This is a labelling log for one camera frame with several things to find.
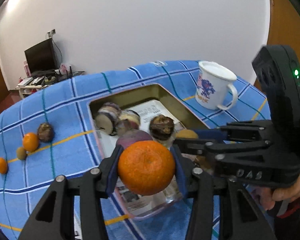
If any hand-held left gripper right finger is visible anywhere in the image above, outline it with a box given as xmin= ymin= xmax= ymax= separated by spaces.
xmin=170 ymin=146 xmax=277 ymax=240

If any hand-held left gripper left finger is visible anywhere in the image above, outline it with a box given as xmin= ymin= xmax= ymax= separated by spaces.
xmin=17 ymin=145 xmax=124 ymax=240

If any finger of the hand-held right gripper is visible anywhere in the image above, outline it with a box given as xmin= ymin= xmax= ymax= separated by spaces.
xmin=174 ymin=137 xmax=272 ymax=160
xmin=190 ymin=119 xmax=274 ymax=142

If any large orange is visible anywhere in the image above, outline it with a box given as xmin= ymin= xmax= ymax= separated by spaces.
xmin=117 ymin=140 xmax=176 ymax=196

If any round purple fruit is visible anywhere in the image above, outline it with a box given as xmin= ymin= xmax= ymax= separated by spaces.
xmin=115 ymin=129 xmax=153 ymax=150

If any brown passion fruit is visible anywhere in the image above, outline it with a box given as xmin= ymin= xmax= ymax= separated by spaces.
xmin=149 ymin=114 xmax=175 ymax=141
xmin=37 ymin=122 xmax=55 ymax=143

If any purple sweet potato piece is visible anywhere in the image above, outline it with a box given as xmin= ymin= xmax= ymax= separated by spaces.
xmin=116 ymin=109 xmax=141 ymax=137
xmin=94 ymin=102 xmax=122 ymax=136

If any pink metal tin box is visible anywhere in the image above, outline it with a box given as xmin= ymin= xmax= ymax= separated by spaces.
xmin=89 ymin=83 xmax=210 ymax=221

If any medium orange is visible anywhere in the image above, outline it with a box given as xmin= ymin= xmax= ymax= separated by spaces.
xmin=22 ymin=132 xmax=40 ymax=152

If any small orange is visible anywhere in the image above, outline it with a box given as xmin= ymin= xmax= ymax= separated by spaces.
xmin=0 ymin=157 xmax=8 ymax=175

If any person's right forearm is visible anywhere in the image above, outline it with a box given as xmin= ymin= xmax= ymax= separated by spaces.
xmin=266 ymin=177 xmax=300 ymax=240

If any person's right hand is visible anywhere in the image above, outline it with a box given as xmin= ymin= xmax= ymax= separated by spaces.
xmin=259 ymin=170 xmax=300 ymax=212

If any white mug blue print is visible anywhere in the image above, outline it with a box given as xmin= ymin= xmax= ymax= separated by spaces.
xmin=195 ymin=60 xmax=238 ymax=110

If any printed paper leaflet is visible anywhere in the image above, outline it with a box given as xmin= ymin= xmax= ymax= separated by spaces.
xmin=97 ymin=99 xmax=184 ymax=210

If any brown wooden panel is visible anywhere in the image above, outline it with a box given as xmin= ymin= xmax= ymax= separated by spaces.
xmin=266 ymin=0 xmax=300 ymax=90

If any blue plaid tablecloth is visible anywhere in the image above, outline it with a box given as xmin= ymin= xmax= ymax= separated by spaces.
xmin=0 ymin=60 xmax=275 ymax=240

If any white tv stand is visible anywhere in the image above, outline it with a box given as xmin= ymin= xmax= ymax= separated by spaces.
xmin=16 ymin=70 xmax=85 ymax=98

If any tall pink box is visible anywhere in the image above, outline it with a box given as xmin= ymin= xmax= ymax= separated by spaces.
xmin=23 ymin=60 xmax=32 ymax=77

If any black television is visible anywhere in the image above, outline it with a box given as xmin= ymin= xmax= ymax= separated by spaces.
xmin=24 ymin=38 xmax=59 ymax=74

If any black power cable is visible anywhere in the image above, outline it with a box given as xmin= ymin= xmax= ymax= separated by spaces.
xmin=52 ymin=36 xmax=65 ymax=67

